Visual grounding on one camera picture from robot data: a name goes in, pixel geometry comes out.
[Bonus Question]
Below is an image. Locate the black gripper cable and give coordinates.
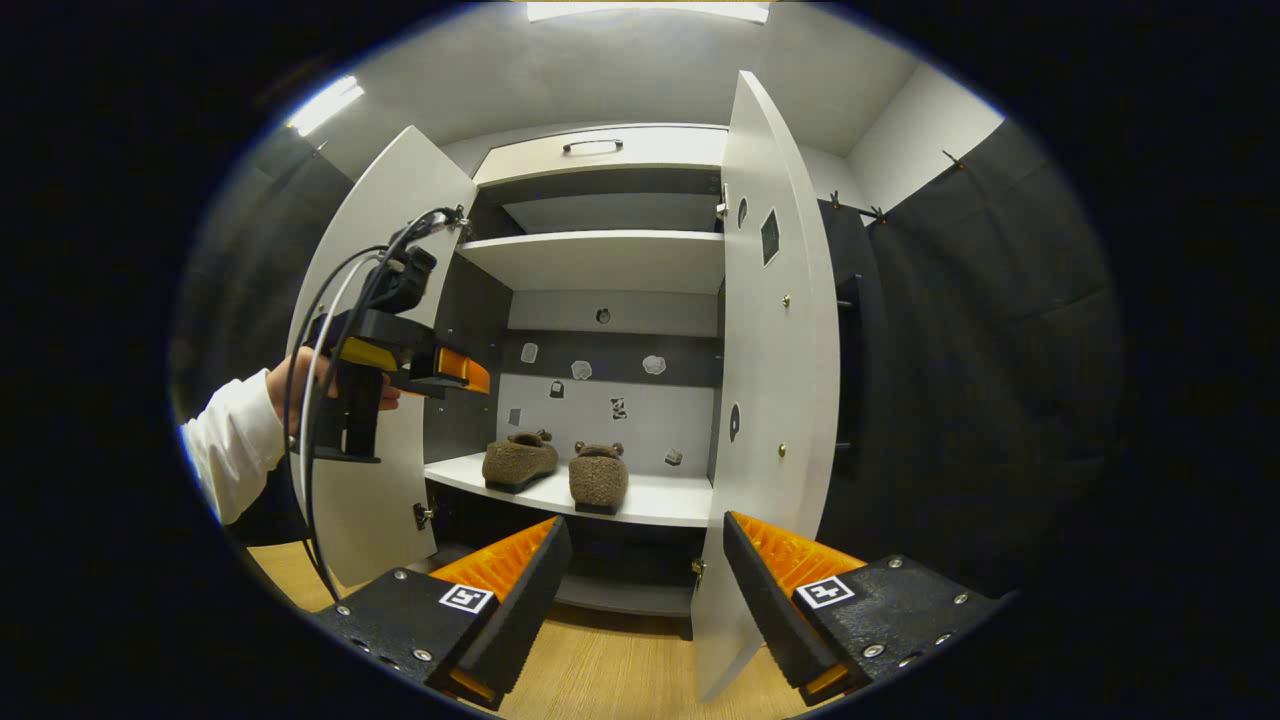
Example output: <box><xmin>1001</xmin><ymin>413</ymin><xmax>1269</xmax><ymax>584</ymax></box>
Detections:
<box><xmin>283</xmin><ymin>205</ymin><xmax>471</xmax><ymax>601</ymax></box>

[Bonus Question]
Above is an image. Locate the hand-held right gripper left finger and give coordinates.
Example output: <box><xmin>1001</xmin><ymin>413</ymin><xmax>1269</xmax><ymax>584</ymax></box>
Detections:
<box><xmin>318</xmin><ymin>515</ymin><xmax>574</xmax><ymax>711</ymax></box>

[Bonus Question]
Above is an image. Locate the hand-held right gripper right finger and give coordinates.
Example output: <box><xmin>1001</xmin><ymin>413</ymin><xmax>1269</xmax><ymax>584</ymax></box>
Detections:
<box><xmin>722</xmin><ymin>510</ymin><xmax>1001</xmax><ymax>706</ymax></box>

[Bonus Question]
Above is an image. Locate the brown fuzzy shoe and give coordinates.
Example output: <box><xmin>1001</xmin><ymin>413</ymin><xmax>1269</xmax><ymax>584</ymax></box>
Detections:
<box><xmin>568</xmin><ymin>441</ymin><xmax>630</xmax><ymax>517</ymax></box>
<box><xmin>481</xmin><ymin>430</ymin><xmax>561</xmax><ymax>495</ymax></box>

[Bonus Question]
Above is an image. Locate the small ceiling light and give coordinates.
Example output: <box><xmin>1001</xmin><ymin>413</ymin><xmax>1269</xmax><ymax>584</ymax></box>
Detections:
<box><xmin>285</xmin><ymin>75</ymin><xmax>366</xmax><ymax>138</ymax></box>

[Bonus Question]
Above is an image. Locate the white shoe cabinet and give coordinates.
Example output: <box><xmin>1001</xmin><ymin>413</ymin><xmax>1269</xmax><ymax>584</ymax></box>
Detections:
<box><xmin>420</xmin><ymin>122</ymin><xmax>731</xmax><ymax>641</ymax></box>

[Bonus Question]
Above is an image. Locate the white shoe cabinet door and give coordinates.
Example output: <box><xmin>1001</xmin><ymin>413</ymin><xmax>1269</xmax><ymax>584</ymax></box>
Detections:
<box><xmin>288</xmin><ymin>125</ymin><xmax>479</xmax><ymax>589</ymax></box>
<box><xmin>692</xmin><ymin>70</ymin><xmax>841</xmax><ymax>701</ymax></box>

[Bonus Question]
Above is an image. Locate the black backdrop cloth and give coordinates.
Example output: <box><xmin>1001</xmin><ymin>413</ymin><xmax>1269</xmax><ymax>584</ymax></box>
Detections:
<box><xmin>170</xmin><ymin>120</ymin><xmax>1126</xmax><ymax>601</ymax></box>

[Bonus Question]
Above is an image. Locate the long ceiling light panel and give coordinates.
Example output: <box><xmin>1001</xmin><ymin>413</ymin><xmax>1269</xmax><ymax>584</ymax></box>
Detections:
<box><xmin>525</xmin><ymin>0</ymin><xmax>771</xmax><ymax>23</ymax></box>

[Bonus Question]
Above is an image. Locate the white cabinet shelf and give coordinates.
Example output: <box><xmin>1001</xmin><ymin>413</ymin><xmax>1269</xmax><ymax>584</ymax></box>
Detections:
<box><xmin>455</xmin><ymin>230</ymin><xmax>726</xmax><ymax>296</ymax></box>
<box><xmin>425</xmin><ymin>452</ymin><xmax>716</xmax><ymax>529</ymax></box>

